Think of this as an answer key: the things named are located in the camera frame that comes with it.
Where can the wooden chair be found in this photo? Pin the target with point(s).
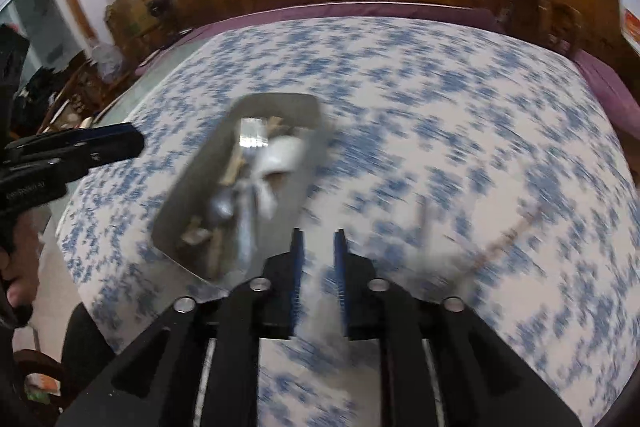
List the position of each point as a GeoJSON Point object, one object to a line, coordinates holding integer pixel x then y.
{"type": "Point", "coordinates": [80, 92]}

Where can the large cardboard box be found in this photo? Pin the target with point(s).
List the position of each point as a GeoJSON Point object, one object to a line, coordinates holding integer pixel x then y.
{"type": "Point", "coordinates": [137, 14]}

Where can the person's left hand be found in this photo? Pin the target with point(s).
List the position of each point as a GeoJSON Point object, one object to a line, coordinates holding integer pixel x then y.
{"type": "Point", "coordinates": [27, 262]}

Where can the metal fork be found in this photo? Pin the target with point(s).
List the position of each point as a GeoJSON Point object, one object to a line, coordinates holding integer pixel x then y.
{"type": "Point", "coordinates": [245, 232]}

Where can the metal spoon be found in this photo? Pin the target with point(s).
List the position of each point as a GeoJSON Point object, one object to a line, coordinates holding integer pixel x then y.
{"type": "Point", "coordinates": [222, 207]}

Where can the black bag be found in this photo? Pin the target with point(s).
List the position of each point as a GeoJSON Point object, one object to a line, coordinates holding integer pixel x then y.
{"type": "Point", "coordinates": [40, 87]}

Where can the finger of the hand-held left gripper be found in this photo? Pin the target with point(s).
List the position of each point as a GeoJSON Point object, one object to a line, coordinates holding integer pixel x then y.
{"type": "Point", "coordinates": [50, 142]}
{"type": "Point", "coordinates": [115, 149]}

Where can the clear plastic bag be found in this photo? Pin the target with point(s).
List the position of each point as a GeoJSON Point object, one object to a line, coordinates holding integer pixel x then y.
{"type": "Point", "coordinates": [106, 62]}

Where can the glass door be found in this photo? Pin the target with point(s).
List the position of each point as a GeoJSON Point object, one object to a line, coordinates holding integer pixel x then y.
{"type": "Point", "coordinates": [35, 22]}

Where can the metal tray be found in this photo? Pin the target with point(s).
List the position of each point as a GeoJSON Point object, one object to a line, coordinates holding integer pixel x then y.
{"type": "Point", "coordinates": [192, 187]}

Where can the white plastic spoon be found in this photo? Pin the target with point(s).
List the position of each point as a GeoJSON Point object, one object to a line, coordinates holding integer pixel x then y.
{"type": "Point", "coordinates": [280, 157]}

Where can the white plastic fork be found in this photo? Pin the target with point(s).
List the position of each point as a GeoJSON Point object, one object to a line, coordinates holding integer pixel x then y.
{"type": "Point", "coordinates": [265, 198]}

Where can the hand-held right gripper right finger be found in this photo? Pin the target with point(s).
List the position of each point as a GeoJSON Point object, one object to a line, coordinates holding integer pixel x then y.
{"type": "Point", "coordinates": [341, 267]}

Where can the blue floral tablecloth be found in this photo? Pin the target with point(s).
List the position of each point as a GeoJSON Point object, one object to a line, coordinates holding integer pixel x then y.
{"type": "Point", "coordinates": [450, 107]}

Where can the brown wooden chopstick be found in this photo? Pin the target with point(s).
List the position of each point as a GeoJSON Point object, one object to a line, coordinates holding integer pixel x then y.
{"type": "Point", "coordinates": [502, 242]}

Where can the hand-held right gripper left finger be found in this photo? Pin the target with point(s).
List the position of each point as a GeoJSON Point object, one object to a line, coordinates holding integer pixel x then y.
{"type": "Point", "coordinates": [298, 267]}

